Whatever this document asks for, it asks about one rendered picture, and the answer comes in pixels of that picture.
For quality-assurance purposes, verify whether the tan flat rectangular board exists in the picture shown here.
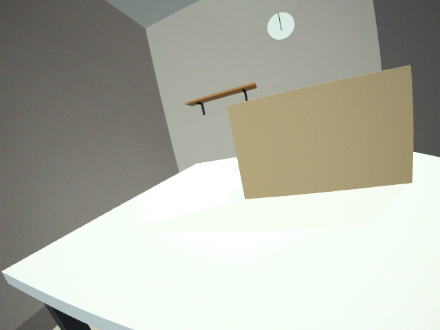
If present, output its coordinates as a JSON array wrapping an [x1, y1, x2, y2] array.
[[227, 65, 414, 199]]

